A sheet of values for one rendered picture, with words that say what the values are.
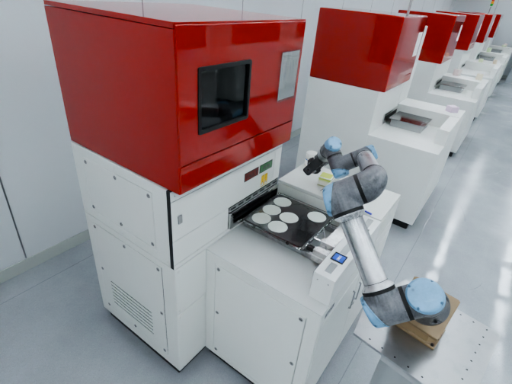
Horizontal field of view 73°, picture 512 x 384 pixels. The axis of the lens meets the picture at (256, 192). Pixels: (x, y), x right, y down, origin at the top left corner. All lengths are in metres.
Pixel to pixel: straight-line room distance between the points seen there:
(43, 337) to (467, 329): 2.27
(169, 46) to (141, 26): 0.13
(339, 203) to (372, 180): 0.14
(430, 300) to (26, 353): 2.17
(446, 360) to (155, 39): 1.48
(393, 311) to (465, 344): 0.41
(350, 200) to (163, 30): 0.82
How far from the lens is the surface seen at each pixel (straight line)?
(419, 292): 1.30
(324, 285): 1.47
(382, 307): 1.31
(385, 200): 2.06
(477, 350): 1.66
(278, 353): 1.82
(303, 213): 1.89
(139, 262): 1.83
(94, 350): 2.46
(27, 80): 2.64
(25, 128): 2.69
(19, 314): 2.82
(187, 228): 1.54
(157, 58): 1.23
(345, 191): 1.29
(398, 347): 1.50
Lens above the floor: 1.92
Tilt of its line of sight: 30 degrees down
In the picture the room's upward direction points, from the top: 5 degrees clockwise
